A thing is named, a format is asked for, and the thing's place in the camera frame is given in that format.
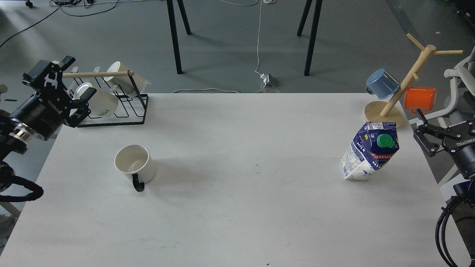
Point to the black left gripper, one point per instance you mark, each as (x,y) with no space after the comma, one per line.
(50,107)

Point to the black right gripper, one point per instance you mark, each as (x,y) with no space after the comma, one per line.
(458,141)

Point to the blue milk carton green cap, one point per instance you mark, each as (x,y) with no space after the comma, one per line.
(371,148)

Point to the white mug with black handle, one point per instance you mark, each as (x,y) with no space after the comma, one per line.
(136,163)

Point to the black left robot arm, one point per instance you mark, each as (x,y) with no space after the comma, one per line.
(16,138)

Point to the orange cup on stand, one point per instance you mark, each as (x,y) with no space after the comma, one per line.
(422,98)

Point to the blue cup on stand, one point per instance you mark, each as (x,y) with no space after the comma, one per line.
(381,84)

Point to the white mug on rack front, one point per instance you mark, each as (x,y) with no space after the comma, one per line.
(103,104)

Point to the white mug on rack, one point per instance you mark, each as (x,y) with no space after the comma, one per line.
(103,104)
(124,82)

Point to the white office chair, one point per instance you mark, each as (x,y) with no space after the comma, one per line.
(459,104)

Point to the wooden mug tree stand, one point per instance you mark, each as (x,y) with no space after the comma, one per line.
(381,111)

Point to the white mug on rack back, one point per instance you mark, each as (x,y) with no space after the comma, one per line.
(124,82)

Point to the black table legs right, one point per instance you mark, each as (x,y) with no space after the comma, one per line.
(313,32)

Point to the grey power adapter on floor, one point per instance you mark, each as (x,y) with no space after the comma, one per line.
(269,81)

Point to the black wire mug rack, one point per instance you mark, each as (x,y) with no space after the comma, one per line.
(130,111)

